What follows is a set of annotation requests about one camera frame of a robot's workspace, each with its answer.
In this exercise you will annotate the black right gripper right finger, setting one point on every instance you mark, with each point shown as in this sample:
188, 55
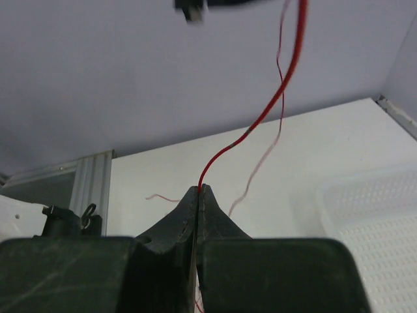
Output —
238, 273

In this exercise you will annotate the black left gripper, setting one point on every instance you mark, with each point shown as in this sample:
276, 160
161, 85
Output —
193, 9

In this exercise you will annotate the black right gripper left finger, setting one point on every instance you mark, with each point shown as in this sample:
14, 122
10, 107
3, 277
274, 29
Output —
153, 272

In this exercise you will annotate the translucent white perforated basket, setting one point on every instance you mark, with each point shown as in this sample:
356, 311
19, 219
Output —
374, 214

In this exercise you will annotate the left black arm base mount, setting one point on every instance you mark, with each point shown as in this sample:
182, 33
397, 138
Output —
65, 223

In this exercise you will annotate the aluminium front rail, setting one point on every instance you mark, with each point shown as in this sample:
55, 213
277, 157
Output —
73, 185

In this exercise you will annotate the aluminium rail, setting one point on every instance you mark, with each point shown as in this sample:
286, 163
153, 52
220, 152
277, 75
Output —
399, 116
73, 185

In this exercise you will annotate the aluminium back rail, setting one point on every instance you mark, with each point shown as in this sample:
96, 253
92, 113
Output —
399, 116

